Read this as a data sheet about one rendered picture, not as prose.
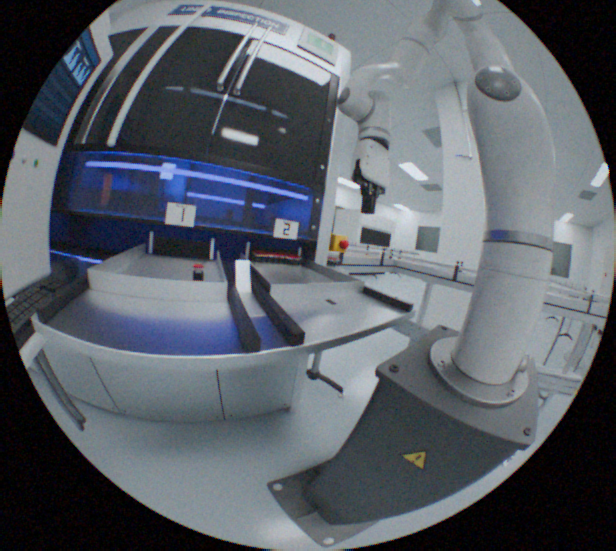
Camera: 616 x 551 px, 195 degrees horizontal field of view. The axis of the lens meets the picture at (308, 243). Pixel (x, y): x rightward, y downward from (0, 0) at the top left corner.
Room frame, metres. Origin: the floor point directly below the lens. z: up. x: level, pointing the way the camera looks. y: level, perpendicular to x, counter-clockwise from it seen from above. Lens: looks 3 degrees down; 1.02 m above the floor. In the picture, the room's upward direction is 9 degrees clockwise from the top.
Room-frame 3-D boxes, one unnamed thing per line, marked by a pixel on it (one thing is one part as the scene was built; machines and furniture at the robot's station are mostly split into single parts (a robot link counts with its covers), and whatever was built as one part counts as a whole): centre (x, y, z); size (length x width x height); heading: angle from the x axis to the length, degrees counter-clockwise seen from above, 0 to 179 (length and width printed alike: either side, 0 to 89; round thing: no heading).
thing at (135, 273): (0.35, 0.32, 0.90); 0.34 x 0.26 x 0.04; 31
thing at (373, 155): (0.40, -0.13, 1.21); 0.10 x 0.08 x 0.11; 121
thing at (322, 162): (0.66, -0.01, 1.40); 0.04 x 0.01 x 0.80; 121
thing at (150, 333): (0.38, 0.14, 0.87); 0.70 x 0.48 x 0.02; 121
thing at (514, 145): (0.12, -0.26, 1.16); 0.19 x 0.12 x 0.24; 121
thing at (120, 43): (0.06, 1.00, 1.51); 0.49 x 0.01 x 0.59; 121
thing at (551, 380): (0.50, -1.10, 0.49); 1.60 x 0.08 x 0.12; 31
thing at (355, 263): (1.03, -0.29, 0.92); 0.69 x 0.16 x 0.16; 121
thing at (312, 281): (0.53, 0.03, 0.90); 0.34 x 0.26 x 0.04; 32
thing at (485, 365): (0.14, -0.29, 0.95); 0.19 x 0.19 x 0.18
